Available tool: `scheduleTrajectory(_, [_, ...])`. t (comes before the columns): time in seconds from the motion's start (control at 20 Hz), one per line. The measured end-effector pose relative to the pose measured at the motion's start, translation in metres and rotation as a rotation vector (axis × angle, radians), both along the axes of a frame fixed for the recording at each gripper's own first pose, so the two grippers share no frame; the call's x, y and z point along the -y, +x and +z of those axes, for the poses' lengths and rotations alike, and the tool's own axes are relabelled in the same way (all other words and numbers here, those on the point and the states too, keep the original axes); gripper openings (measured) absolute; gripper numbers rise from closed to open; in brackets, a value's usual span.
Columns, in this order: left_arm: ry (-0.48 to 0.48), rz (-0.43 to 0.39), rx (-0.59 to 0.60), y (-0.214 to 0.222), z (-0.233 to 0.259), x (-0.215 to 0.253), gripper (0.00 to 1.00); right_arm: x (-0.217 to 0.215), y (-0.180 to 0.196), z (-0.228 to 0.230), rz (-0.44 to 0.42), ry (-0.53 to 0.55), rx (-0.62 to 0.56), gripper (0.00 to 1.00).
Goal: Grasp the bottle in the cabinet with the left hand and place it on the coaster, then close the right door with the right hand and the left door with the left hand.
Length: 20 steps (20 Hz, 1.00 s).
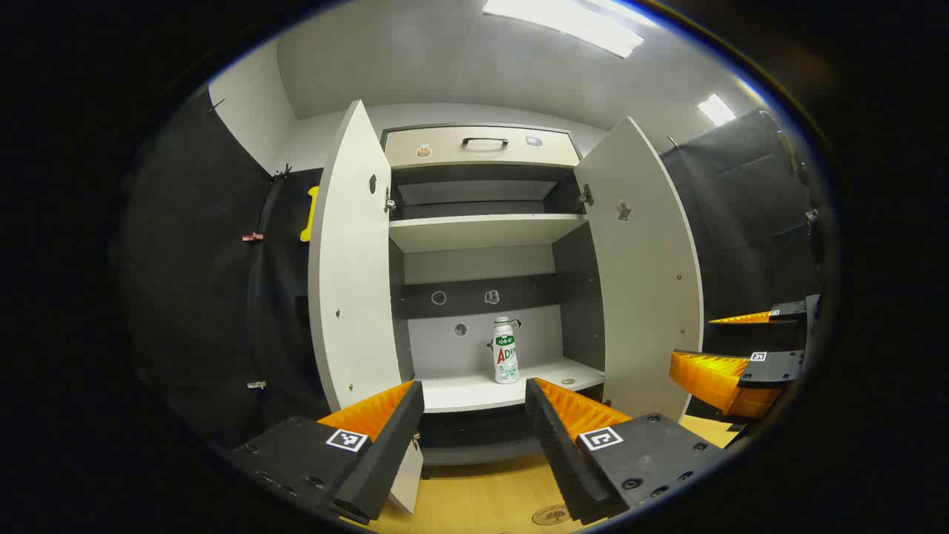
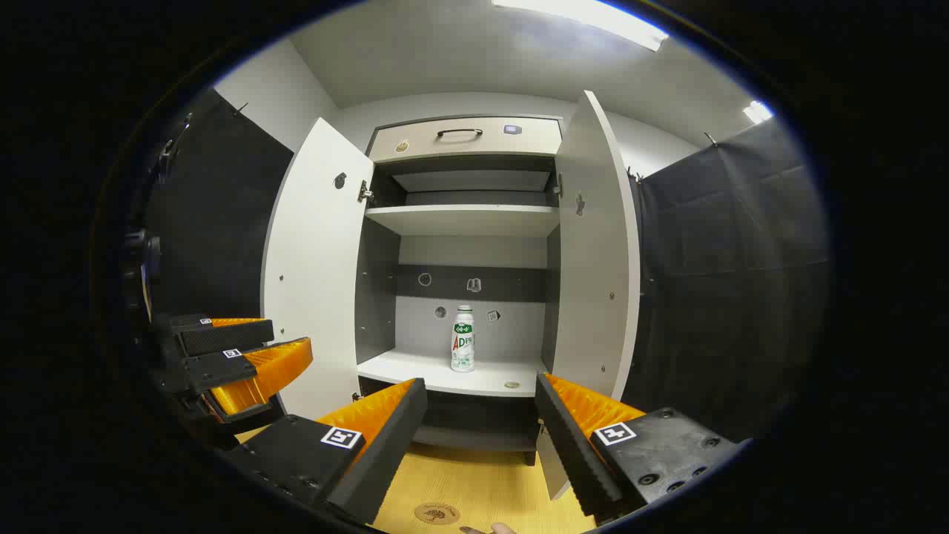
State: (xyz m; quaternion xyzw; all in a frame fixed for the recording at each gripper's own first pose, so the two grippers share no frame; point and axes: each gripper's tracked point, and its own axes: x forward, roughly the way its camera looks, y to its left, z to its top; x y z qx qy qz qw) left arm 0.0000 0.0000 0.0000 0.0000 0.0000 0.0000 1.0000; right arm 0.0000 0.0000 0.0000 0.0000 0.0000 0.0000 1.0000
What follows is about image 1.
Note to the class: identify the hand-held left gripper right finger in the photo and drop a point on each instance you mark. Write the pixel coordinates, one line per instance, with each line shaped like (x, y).
(563, 452)

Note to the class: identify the white bottle green label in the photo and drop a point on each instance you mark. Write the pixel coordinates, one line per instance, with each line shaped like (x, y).
(506, 356)

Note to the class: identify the white cabinet shelf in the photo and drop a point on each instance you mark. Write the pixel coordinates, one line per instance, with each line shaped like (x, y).
(474, 389)
(482, 231)

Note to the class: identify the white grey cabinet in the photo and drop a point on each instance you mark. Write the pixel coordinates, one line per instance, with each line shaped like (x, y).
(474, 263)

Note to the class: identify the white cabinet door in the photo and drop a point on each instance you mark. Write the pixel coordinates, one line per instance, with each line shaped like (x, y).
(645, 297)
(348, 282)

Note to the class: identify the beige cabinet drawer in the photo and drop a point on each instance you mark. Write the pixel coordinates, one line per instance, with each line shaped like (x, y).
(445, 148)

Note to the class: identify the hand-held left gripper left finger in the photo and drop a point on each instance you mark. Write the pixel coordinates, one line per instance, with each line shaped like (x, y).
(385, 452)

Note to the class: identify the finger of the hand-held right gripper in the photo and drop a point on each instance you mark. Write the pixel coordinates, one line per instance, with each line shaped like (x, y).
(771, 367)
(789, 308)

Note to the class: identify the black backdrop cloth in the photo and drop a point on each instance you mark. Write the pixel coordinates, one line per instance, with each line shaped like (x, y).
(193, 297)
(741, 208)

